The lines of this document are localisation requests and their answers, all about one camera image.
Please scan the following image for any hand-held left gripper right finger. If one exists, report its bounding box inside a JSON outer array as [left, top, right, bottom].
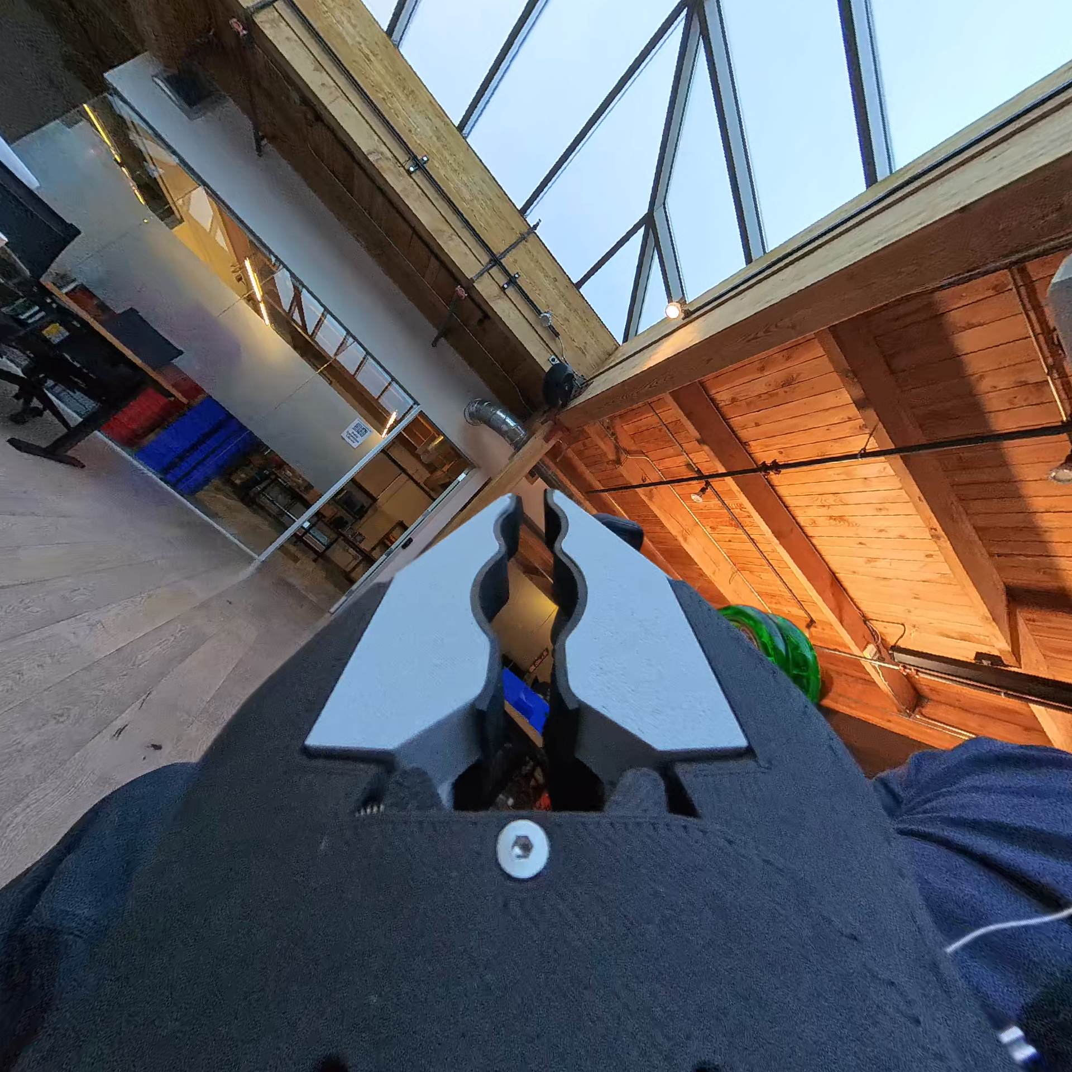
[[546, 489, 749, 808]]

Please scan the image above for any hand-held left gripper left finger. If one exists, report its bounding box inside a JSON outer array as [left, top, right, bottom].
[[307, 494, 524, 808]]

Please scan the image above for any green yoyo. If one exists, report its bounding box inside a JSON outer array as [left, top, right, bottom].
[[719, 604, 824, 707]]

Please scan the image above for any black device on beam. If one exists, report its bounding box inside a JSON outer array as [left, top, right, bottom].
[[542, 360, 588, 412]]

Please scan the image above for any stack of blue bins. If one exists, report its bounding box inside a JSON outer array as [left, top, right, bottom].
[[135, 396, 258, 498]]

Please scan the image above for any stack of red bins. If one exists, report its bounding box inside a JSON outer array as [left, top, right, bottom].
[[101, 383, 209, 450]]

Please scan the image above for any person's blue sweater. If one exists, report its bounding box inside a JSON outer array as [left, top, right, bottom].
[[0, 736, 1072, 1072]]

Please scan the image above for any wooden desk with black legs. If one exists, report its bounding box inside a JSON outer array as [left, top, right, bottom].
[[0, 277, 199, 470]]

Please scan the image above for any skylight window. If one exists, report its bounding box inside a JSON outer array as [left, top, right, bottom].
[[361, 0, 1072, 340]]

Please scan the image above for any black monitor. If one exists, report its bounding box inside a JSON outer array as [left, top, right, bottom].
[[0, 160, 83, 280]]

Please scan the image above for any white cable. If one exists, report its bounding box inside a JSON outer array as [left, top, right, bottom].
[[945, 907, 1072, 956]]

